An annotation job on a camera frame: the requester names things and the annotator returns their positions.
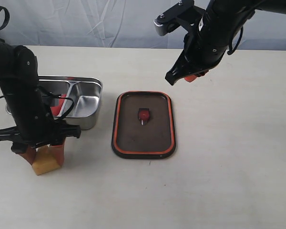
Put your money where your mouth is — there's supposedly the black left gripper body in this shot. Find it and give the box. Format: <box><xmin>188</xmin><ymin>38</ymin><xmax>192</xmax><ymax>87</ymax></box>
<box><xmin>0</xmin><ymin>95</ymin><xmax>81</xmax><ymax>153</ymax></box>

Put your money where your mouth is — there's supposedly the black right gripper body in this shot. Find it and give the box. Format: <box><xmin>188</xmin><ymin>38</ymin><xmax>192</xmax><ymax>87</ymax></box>
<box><xmin>165</xmin><ymin>9</ymin><xmax>243</xmax><ymax>85</ymax></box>

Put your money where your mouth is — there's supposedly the yellow cheese wedge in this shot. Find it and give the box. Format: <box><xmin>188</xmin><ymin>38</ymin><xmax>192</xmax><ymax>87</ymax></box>
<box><xmin>32</xmin><ymin>146</ymin><xmax>61</xmax><ymax>176</ymax></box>

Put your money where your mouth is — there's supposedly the red sausage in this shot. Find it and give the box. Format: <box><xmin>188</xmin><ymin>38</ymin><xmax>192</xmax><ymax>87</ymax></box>
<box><xmin>50</xmin><ymin>94</ymin><xmax>66</xmax><ymax>116</ymax></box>

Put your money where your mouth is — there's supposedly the dark lunchbox lid orange seal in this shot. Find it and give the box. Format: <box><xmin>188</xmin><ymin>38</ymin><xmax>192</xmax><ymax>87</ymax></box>
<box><xmin>111</xmin><ymin>91</ymin><xmax>176</xmax><ymax>160</ymax></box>

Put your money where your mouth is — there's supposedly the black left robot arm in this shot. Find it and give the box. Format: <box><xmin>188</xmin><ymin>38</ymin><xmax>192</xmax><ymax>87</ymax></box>
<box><xmin>0</xmin><ymin>41</ymin><xmax>81</xmax><ymax>166</ymax></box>

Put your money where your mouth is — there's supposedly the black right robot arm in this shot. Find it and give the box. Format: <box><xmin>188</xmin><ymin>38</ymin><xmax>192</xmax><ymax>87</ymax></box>
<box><xmin>154</xmin><ymin>0</ymin><xmax>286</xmax><ymax>85</ymax></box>

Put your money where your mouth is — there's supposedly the steel two-compartment lunchbox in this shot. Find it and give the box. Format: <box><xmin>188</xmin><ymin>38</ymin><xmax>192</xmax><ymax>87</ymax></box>
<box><xmin>5</xmin><ymin>75</ymin><xmax>103</xmax><ymax>131</ymax></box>

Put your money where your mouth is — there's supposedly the blue-grey backdrop cloth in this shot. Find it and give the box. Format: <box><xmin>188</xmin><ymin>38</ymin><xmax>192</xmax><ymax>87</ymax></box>
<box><xmin>0</xmin><ymin>0</ymin><xmax>286</xmax><ymax>51</ymax></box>

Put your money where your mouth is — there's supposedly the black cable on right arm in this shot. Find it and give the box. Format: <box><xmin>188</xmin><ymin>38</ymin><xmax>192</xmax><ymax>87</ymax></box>
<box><xmin>227</xmin><ymin>14</ymin><xmax>255</xmax><ymax>55</ymax></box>

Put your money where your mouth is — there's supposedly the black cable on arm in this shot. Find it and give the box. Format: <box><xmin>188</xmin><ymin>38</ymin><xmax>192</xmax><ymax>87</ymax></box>
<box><xmin>0</xmin><ymin>6</ymin><xmax>74</xmax><ymax>117</ymax></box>
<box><xmin>227</xmin><ymin>14</ymin><xmax>255</xmax><ymax>55</ymax></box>

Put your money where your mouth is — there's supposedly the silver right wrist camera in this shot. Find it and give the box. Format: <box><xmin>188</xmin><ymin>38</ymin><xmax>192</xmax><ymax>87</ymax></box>
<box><xmin>154</xmin><ymin>0</ymin><xmax>205</xmax><ymax>36</ymax></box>

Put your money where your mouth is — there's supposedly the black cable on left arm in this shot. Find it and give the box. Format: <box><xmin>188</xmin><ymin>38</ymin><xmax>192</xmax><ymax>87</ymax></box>
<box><xmin>0</xmin><ymin>6</ymin><xmax>74</xmax><ymax>117</ymax></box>

